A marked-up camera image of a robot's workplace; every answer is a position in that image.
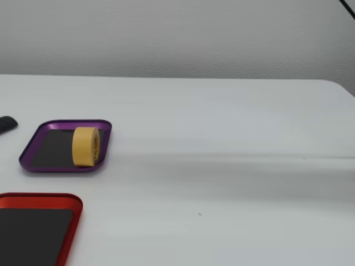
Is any yellow tape roll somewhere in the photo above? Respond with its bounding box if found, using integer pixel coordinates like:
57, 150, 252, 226
72, 126, 100, 168

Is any red metal dish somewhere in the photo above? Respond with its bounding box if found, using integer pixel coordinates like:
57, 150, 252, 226
0, 192, 84, 266

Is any purple metal dish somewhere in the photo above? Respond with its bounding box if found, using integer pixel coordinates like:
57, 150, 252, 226
18, 119, 113, 174

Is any black cable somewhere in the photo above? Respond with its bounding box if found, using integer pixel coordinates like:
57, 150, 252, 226
338, 0, 355, 21

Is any black ribbed object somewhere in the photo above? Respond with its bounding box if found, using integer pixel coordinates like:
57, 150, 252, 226
0, 116, 19, 136

